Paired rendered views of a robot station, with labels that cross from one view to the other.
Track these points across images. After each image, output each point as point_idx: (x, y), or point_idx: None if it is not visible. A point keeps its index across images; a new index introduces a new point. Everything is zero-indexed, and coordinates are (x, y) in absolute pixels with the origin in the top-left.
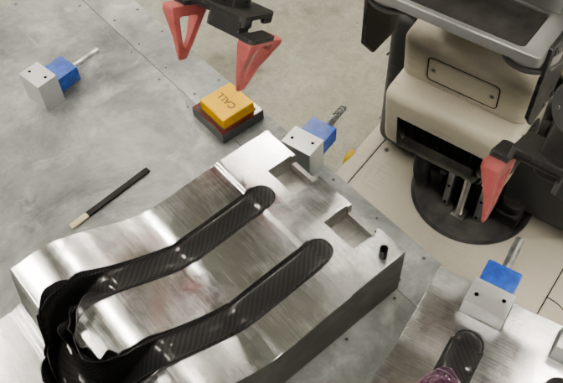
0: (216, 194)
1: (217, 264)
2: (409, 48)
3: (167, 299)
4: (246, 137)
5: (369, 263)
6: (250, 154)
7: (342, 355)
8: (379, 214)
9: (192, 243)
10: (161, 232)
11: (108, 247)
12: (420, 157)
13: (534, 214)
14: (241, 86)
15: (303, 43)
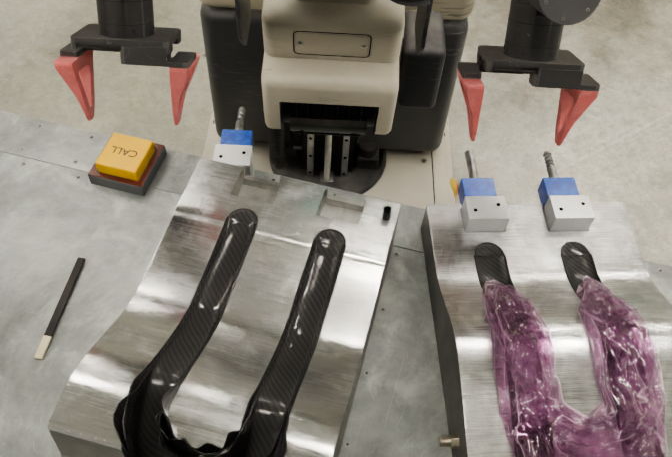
0: (196, 239)
1: (246, 303)
2: (270, 30)
3: (231, 359)
4: (162, 180)
5: (380, 229)
6: (202, 187)
7: (389, 325)
8: (335, 190)
9: (205, 298)
10: (168, 304)
11: (134, 344)
12: (276, 141)
13: (390, 147)
14: (179, 118)
15: (69, 88)
